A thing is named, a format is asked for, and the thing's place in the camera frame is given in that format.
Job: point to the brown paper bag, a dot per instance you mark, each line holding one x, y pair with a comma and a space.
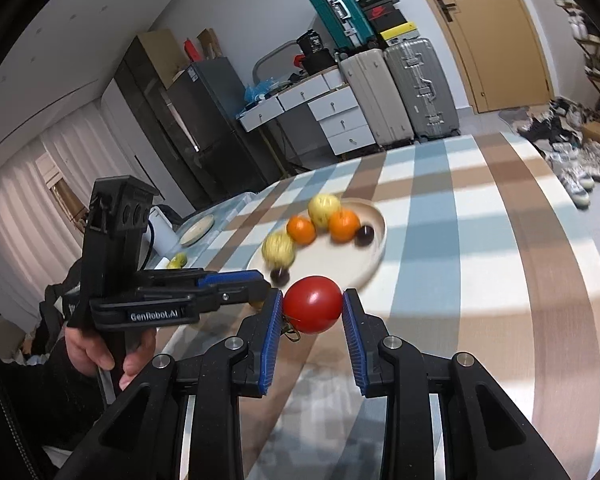
211, 42

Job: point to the dark purple plum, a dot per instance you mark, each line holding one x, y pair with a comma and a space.
280, 274
365, 236

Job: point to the beige suitcase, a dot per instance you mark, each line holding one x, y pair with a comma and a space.
375, 97

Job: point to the light blue checkered cloth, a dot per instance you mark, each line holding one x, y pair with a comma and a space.
225, 210

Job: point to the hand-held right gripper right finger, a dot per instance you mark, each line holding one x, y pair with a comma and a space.
354, 340

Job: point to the small black box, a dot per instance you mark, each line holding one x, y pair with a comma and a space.
311, 40

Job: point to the large cardboard box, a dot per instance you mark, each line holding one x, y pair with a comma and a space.
160, 55

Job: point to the cream round plate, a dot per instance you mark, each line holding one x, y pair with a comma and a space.
330, 260

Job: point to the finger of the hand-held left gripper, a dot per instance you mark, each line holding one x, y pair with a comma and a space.
240, 294
230, 277

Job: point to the black bag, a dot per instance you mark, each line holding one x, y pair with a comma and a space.
320, 62

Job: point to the grey floor mat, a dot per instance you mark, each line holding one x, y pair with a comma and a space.
510, 116

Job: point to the yellow round citrus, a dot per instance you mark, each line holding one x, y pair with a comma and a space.
324, 210

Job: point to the red black shoe box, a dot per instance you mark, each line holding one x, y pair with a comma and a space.
382, 10

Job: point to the silver suitcase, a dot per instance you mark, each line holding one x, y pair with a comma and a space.
420, 87

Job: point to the small green lime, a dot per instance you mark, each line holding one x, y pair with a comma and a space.
177, 260

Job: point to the wooden door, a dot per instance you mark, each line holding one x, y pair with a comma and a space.
495, 35

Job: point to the green-yellow bumpy citrus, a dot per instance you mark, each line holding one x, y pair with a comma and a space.
278, 248

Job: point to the shoe rack with shoes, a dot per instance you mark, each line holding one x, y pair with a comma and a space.
587, 25

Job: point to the pile of shoes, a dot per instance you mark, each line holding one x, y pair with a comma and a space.
575, 165

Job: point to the person's left forearm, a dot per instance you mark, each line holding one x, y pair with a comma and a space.
55, 405

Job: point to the teal suitcase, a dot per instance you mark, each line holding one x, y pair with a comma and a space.
337, 12

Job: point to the orange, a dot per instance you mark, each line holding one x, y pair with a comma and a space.
344, 225
300, 230

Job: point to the white curtains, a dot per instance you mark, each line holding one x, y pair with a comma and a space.
25, 185

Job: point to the dark grey refrigerator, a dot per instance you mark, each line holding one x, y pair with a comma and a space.
210, 120

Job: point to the dark tall cabinet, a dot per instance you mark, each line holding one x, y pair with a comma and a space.
145, 110

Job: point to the yellow black shoe box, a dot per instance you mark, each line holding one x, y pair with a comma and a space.
400, 33

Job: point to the red tomato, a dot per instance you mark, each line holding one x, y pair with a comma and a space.
312, 305

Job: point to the white desk with drawers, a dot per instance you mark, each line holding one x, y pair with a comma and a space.
340, 120

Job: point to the blue plastic bag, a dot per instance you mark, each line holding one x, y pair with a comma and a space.
257, 91

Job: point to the person's left hand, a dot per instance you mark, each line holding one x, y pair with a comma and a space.
92, 352

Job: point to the white kettle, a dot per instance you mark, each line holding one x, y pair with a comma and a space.
164, 230

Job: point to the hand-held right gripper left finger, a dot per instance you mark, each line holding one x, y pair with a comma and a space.
271, 340

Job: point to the red bag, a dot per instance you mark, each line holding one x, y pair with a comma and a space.
192, 50

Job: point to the grey curved metal frame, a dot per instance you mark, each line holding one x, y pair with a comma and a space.
267, 57

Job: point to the small wooden plate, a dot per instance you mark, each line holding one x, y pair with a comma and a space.
197, 230

